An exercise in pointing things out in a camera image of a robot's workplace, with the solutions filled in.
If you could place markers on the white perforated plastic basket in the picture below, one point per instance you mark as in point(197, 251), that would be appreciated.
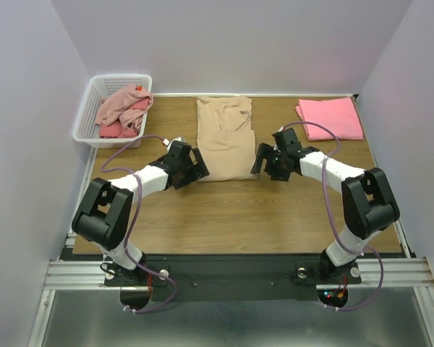
point(99, 88)

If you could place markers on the beige t shirt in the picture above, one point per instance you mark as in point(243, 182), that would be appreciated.
point(225, 137)

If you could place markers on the aluminium frame rail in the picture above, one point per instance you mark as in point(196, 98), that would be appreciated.
point(74, 276)

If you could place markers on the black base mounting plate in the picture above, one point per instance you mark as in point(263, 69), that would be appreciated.
point(229, 277)

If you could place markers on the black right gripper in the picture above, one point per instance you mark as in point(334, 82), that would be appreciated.
point(267, 160)

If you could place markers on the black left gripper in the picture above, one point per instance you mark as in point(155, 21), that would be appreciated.
point(197, 170)

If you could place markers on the folded bright pink t shirt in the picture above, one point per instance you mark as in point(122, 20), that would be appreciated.
point(338, 115)

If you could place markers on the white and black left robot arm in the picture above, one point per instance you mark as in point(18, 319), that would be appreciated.
point(109, 209)

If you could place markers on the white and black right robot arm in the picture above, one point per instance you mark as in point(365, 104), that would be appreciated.
point(369, 205)

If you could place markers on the dusty pink t shirt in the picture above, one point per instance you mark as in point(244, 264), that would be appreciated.
point(127, 105)

